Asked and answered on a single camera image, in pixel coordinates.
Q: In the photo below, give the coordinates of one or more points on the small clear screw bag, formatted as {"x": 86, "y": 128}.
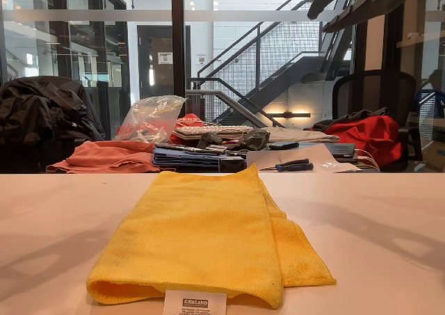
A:
{"x": 328, "y": 165}

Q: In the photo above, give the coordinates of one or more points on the salmon orange shirt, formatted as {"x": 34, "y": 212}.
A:
{"x": 104, "y": 155}

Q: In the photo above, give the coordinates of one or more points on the small black box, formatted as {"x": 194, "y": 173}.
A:
{"x": 231, "y": 163}

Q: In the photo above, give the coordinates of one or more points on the black jacket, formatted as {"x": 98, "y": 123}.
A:
{"x": 34, "y": 120}

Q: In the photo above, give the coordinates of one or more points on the blue plastic folder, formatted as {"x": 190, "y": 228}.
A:
{"x": 180, "y": 160}

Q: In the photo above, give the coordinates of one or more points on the red jacket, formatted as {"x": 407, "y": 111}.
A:
{"x": 375, "y": 137}

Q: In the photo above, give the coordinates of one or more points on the folded beige cloth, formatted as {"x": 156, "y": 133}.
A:
{"x": 295, "y": 134}

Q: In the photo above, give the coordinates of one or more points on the dark antistatic bag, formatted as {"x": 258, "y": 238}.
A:
{"x": 208, "y": 139}
{"x": 257, "y": 139}

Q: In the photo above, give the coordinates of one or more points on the dark grey keypad phone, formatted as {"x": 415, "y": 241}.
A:
{"x": 170, "y": 145}

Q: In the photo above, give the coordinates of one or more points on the black metal staircase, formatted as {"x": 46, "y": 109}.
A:
{"x": 278, "y": 81}

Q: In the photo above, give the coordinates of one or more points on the yellow microfiber towel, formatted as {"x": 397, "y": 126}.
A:
{"x": 208, "y": 231}

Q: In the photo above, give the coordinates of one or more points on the lined paper sheet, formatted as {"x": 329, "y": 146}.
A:
{"x": 264, "y": 156}

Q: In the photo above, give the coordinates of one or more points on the glowing wall lamp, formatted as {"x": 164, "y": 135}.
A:
{"x": 290, "y": 114}

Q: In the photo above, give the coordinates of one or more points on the white keyboard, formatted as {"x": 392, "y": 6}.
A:
{"x": 208, "y": 131}

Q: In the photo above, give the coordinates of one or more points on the silver keypad phone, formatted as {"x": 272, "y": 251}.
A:
{"x": 205, "y": 150}

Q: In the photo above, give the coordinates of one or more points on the black mesh office chair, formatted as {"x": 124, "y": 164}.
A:
{"x": 375, "y": 89}

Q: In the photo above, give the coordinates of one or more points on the black rounded phone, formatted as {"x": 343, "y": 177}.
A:
{"x": 283, "y": 145}

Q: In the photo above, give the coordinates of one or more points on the blue black screwdriver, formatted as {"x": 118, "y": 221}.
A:
{"x": 295, "y": 162}
{"x": 299, "y": 166}

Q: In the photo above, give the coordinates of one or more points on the dark door with sign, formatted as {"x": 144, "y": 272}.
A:
{"x": 163, "y": 82}

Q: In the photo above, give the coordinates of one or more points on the clear plastic bag with parts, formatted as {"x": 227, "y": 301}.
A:
{"x": 153, "y": 117}

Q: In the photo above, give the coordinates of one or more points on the small red white item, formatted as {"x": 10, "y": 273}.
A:
{"x": 231, "y": 141}

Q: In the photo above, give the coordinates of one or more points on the red cloth with white print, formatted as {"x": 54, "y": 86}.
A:
{"x": 189, "y": 122}

